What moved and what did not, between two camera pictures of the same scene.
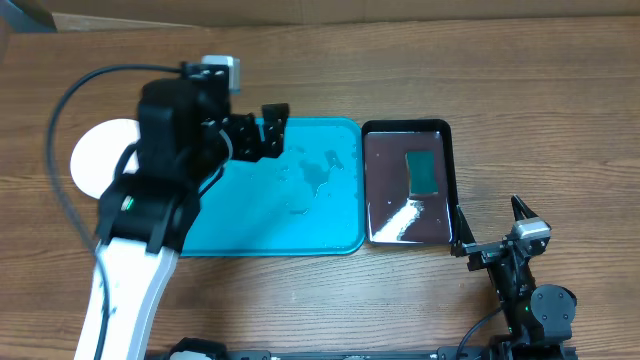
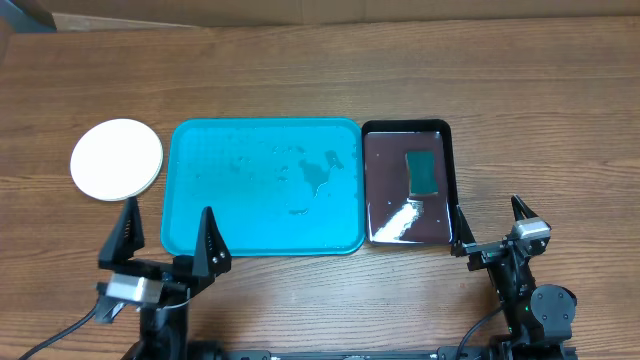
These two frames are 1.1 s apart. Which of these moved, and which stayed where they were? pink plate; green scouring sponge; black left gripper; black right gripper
Moved: black left gripper
Stayed: green scouring sponge; black right gripper; pink plate
